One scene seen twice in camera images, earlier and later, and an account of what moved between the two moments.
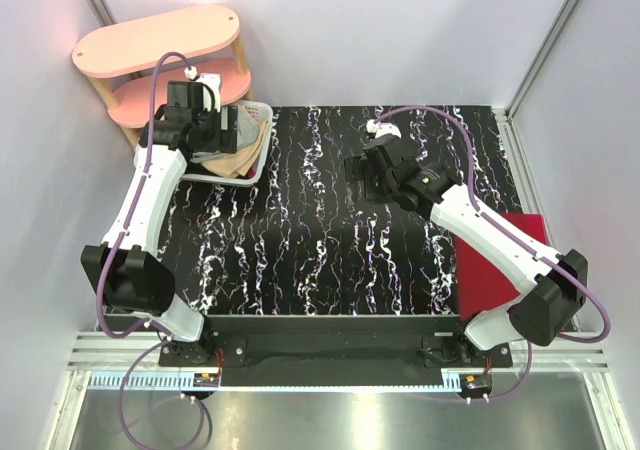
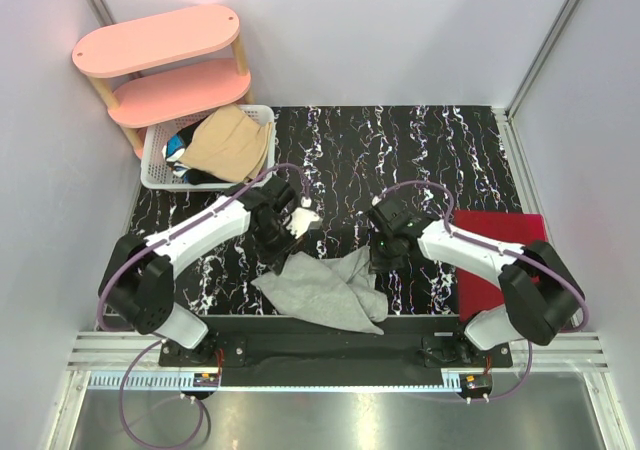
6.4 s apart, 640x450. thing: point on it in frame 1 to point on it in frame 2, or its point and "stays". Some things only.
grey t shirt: (247, 131) to (340, 292)
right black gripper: (358, 168) to (377, 262)
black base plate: (332, 350) stays
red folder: (481, 286) stays
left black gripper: (224, 139) to (276, 259)
